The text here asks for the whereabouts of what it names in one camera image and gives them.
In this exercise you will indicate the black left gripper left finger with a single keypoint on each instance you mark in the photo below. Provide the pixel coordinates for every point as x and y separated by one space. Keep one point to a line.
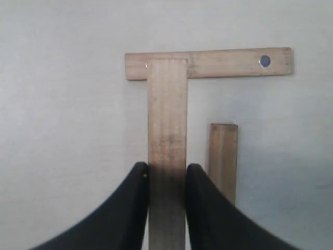
118 223

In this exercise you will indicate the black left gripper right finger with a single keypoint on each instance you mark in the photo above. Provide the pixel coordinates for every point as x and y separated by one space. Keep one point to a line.
215 223

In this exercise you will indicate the horizontal wooden stick with magnet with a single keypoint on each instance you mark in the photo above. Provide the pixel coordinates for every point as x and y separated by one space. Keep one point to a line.
217 64

